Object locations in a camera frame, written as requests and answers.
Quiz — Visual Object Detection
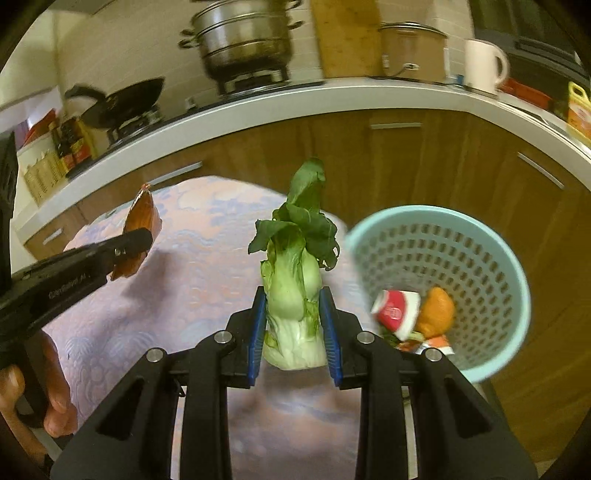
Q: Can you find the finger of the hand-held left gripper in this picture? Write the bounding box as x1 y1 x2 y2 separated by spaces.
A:
107 228 154 278

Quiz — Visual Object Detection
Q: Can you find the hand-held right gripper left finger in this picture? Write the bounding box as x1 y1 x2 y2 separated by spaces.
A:
50 286 269 480

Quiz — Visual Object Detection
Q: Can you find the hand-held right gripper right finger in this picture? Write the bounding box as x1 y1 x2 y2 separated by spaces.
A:
318 286 539 480

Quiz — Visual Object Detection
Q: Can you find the brown peel scrap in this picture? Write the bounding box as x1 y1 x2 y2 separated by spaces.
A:
110 183 164 281

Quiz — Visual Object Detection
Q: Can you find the bok choy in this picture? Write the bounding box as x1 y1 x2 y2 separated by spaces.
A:
248 158 341 371

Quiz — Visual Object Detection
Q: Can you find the red and white paper cup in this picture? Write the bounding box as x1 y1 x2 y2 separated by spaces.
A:
372 288 422 341

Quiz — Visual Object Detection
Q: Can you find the orange peel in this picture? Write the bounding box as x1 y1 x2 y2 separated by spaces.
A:
412 286 456 340

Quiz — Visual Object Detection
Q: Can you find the teal perforated plastic basket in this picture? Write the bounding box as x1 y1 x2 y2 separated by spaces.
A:
344 205 532 384

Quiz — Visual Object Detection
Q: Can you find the person's left hand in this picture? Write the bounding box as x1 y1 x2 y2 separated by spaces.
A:
0 332 79 459

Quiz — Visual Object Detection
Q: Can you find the patterned tablecloth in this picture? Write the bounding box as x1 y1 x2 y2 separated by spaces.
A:
41 175 407 480

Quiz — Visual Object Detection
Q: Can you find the yellow woven basket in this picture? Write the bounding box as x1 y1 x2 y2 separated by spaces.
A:
23 148 64 206

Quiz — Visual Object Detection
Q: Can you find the dark sauce bottle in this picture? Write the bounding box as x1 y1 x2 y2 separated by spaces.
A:
51 124 77 174

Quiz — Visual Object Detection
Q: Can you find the black frying pan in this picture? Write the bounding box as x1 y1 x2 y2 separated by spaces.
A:
65 77 166 130

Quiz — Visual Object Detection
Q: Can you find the red package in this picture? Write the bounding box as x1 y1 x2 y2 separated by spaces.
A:
22 108 59 144

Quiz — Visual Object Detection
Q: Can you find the wooden kitchen cabinet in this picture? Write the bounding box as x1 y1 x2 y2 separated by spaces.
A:
23 111 591 462

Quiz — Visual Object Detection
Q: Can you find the black gas stove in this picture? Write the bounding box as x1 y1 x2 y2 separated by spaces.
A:
67 67 327 179

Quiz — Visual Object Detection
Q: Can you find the stainless steel steamer pot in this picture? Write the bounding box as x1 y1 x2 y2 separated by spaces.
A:
179 0 304 80

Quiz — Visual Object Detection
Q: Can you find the wooden cutting board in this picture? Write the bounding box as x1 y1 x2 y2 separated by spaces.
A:
310 0 384 79

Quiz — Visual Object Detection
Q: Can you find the beige electric cooker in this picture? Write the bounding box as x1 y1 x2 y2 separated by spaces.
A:
379 21 450 84

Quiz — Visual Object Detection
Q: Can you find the white electric kettle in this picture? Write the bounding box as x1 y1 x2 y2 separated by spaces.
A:
464 39 510 96

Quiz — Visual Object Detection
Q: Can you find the red box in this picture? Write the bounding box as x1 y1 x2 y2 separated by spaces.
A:
501 78 554 110

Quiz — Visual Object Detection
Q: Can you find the yellow oil bottle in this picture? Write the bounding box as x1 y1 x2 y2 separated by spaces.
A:
566 82 591 145

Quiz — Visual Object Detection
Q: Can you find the black appliance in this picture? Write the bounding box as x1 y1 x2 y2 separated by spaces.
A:
471 0 585 70

